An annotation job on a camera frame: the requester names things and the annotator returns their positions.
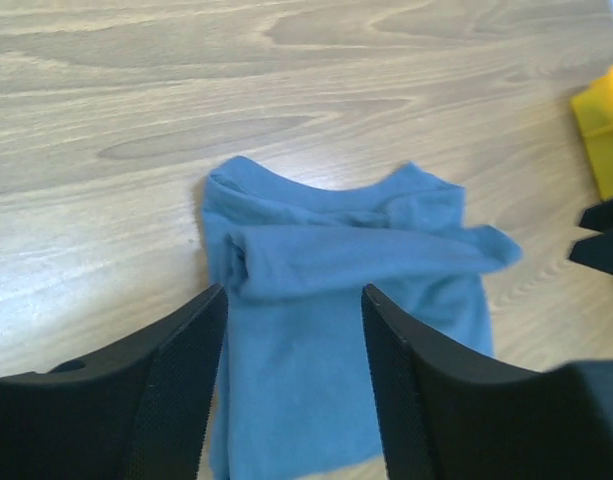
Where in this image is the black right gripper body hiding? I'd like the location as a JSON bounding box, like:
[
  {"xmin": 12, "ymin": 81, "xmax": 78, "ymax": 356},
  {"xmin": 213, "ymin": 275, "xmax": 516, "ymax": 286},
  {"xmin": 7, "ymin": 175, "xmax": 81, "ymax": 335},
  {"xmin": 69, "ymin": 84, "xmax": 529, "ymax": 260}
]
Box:
[{"xmin": 568, "ymin": 198, "xmax": 613, "ymax": 276}]

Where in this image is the teal blue t-shirt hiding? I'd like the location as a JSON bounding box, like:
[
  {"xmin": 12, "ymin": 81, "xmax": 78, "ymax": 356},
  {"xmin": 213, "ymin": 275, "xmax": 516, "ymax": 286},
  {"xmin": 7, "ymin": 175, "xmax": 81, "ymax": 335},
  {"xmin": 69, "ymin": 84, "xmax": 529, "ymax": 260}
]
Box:
[{"xmin": 201, "ymin": 157, "xmax": 522, "ymax": 479}]

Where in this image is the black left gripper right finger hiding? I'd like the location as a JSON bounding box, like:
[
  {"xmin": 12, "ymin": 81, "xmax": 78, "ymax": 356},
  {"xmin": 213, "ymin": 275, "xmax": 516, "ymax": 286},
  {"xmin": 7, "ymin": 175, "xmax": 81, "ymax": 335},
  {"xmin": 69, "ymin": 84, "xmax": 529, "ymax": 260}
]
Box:
[{"xmin": 361, "ymin": 285, "xmax": 613, "ymax": 479}]

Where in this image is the yellow plastic bin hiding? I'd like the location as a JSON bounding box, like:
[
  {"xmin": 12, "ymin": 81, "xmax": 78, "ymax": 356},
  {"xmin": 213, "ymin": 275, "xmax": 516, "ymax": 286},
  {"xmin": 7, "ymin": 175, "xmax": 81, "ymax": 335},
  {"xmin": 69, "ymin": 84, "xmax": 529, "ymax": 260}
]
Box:
[{"xmin": 570, "ymin": 65, "xmax": 613, "ymax": 200}]

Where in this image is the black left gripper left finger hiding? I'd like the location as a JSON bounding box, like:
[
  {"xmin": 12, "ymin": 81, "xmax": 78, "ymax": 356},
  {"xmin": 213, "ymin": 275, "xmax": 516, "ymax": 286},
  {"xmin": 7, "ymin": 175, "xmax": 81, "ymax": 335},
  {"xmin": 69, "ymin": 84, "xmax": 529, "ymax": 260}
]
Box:
[{"xmin": 0, "ymin": 285, "xmax": 228, "ymax": 479}]

